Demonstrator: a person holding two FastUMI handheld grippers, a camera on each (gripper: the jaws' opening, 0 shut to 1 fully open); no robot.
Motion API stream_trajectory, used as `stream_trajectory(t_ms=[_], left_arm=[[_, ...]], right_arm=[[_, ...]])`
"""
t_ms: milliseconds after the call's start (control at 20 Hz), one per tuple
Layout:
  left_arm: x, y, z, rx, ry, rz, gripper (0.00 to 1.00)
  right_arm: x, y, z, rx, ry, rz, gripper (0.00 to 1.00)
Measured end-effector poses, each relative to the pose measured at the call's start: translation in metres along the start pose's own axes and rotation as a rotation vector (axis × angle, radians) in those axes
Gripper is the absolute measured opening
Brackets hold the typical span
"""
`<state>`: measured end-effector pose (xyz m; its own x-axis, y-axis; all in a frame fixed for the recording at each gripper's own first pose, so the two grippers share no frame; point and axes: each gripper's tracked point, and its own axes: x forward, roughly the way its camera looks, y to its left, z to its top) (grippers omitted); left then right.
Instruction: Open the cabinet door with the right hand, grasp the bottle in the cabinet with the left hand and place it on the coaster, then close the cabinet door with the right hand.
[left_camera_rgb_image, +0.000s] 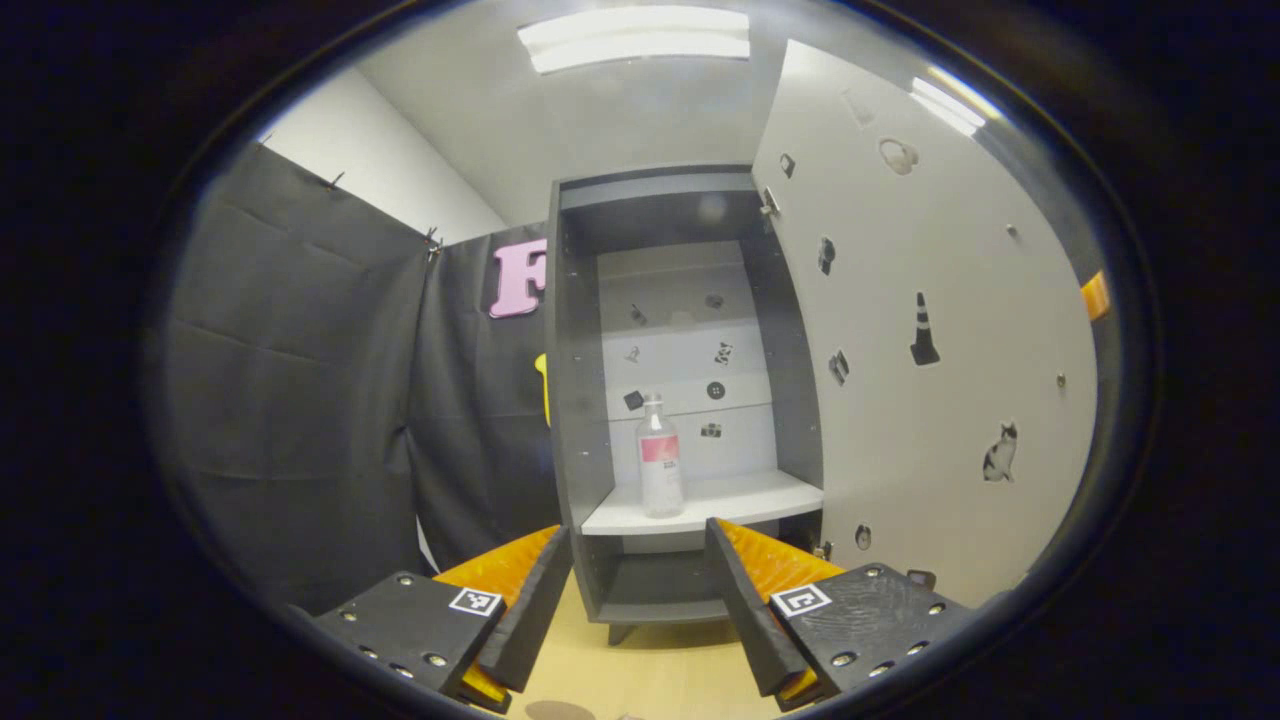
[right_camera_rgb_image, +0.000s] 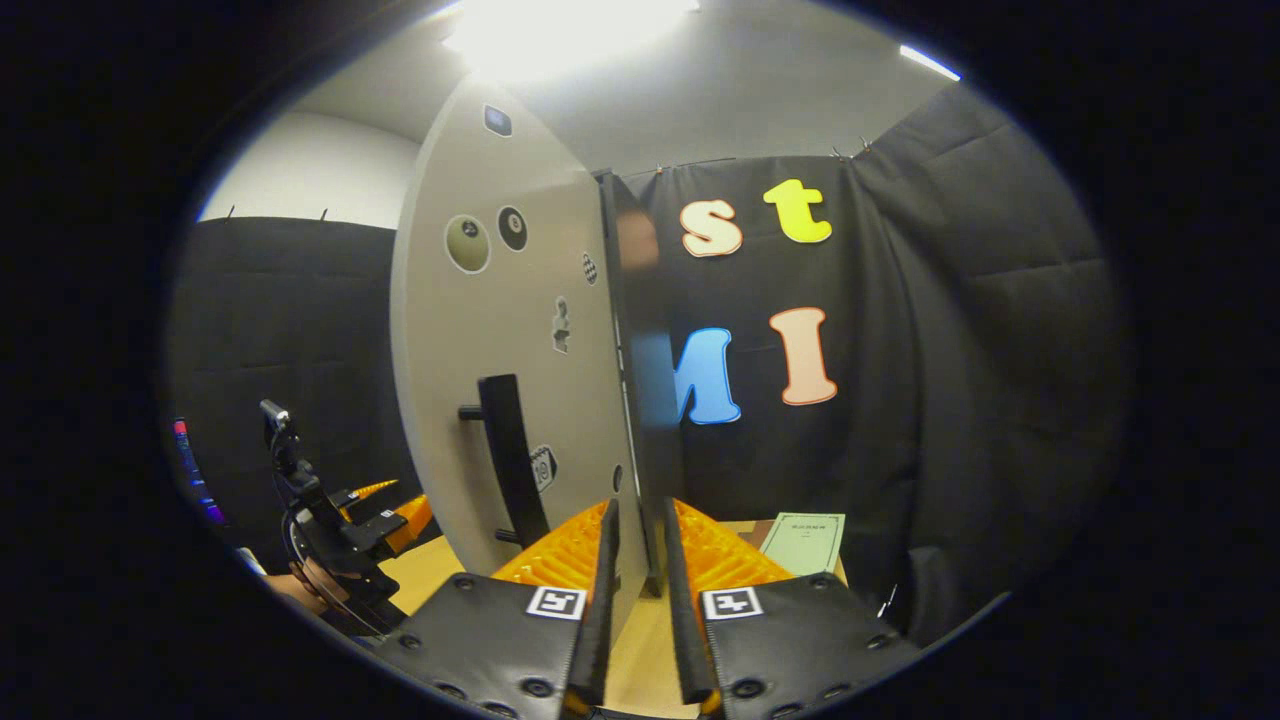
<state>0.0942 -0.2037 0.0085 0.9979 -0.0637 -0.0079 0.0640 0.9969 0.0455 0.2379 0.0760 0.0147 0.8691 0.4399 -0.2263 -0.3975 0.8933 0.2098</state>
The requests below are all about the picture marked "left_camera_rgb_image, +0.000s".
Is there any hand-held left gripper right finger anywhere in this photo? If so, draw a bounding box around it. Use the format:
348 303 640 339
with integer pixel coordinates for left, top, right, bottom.
705 517 976 711

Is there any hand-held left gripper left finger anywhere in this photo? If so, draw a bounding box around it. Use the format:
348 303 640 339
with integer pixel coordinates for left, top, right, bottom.
315 525 574 713

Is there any light grey cabinet door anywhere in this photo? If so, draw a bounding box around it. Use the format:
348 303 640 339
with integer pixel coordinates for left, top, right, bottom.
750 40 1101 609

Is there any clear bottle with pink label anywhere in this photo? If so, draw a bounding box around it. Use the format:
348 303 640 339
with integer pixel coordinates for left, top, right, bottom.
637 393 687 519

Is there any dark grey cabinet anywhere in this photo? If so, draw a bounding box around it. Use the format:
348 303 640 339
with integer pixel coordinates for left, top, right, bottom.
545 165 833 646

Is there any black backdrop cloth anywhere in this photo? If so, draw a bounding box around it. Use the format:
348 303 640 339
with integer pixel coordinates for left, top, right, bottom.
150 140 561 611

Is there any large ceiling light panel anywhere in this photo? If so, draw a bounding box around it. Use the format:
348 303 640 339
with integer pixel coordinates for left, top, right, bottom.
517 5 751 76

